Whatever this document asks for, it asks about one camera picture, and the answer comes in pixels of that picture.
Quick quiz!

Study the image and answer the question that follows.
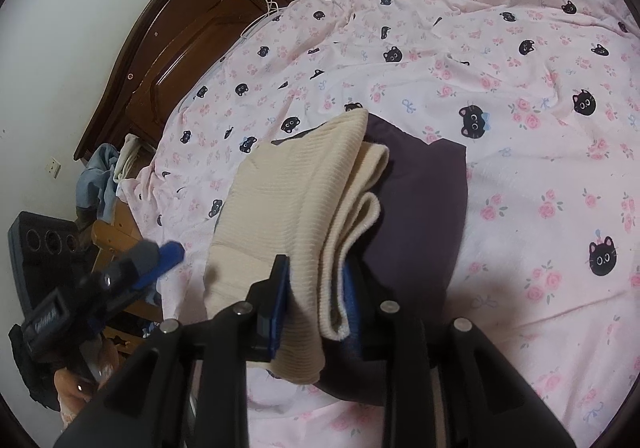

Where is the dark wooden headboard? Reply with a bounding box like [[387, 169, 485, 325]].
[[74, 0, 373, 164]]

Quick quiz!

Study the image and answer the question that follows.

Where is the white crumpled cloth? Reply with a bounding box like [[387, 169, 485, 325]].
[[112, 133, 151, 189]]

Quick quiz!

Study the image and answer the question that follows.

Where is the blue cloth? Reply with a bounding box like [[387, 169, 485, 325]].
[[75, 143, 121, 224]]

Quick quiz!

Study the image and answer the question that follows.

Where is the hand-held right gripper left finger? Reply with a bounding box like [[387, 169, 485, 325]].
[[52, 254, 292, 448]]

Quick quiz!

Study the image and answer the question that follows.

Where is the beige knit garment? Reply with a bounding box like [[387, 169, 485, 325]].
[[204, 109, 391, 385]]

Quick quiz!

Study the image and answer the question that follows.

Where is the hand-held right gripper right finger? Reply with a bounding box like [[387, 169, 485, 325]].
[[342, 264, 576, 448]]

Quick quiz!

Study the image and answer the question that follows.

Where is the person's left hand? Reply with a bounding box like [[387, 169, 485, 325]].
[[52, 342, 124, 413]]

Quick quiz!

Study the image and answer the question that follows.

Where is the pink cat print bed cover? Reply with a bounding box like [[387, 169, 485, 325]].
[[117, 0, 640, 448]]

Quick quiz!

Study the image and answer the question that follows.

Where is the dark purple garment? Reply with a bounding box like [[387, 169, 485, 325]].
[[272, 110, 469, 401]]

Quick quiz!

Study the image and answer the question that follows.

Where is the wooden chair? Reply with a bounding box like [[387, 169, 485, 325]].
[[75, 200, 163, 324]]

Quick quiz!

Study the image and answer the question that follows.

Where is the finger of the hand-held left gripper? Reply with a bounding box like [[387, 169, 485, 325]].
[[95, 270, 166, 324], [107, 240, 186, 279]]

